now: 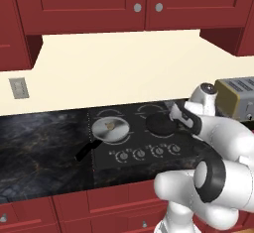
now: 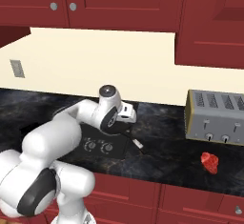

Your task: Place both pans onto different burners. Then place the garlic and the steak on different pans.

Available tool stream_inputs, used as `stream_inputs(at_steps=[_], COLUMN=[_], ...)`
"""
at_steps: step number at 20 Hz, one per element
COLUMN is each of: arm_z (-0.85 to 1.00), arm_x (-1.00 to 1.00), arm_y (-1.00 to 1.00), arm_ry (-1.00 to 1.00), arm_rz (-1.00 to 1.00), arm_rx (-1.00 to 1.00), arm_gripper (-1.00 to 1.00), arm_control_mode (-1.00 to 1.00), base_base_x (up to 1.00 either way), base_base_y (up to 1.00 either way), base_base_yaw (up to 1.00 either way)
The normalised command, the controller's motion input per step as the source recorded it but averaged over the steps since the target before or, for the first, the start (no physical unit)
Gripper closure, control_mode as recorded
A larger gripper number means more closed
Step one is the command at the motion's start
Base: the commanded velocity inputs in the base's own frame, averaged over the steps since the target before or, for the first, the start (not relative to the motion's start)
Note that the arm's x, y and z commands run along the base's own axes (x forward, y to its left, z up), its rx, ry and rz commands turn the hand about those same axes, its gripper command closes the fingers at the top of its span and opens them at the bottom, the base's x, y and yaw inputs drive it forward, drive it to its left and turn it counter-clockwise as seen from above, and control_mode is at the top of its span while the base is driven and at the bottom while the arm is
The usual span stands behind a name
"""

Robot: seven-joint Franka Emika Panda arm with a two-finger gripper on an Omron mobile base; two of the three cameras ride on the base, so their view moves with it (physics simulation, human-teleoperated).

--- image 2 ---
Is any tall red cupboard door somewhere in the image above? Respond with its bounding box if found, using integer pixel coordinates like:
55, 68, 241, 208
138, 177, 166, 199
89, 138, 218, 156
174, 0, 244, 71

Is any red base cupboard front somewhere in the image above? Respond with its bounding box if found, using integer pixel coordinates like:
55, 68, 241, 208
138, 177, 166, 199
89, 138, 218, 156
83, 172, 162, 224
156, 183, 244, 224

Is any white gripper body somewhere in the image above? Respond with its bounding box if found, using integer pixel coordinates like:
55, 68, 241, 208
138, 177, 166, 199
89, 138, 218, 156
118, 112, 138, 125

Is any silver four-slot toaster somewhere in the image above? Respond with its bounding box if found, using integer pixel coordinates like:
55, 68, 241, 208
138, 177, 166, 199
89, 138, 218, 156
184, 89, 244, 147

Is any black hob knob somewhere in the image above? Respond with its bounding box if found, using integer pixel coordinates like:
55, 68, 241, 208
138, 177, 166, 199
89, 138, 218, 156
85, 138, 97, 153
101, 140, 114, 154

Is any black hob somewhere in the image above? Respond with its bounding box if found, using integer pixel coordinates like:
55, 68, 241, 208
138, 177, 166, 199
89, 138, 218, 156
19, 99, 140, 160

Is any black pan with grey handle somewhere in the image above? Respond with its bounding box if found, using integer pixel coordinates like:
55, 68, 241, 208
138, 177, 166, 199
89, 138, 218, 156
108, 123, 148, 155

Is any grey wall outlet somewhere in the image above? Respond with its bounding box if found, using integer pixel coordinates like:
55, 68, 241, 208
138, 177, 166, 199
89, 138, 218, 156
9, 59, 26, 79

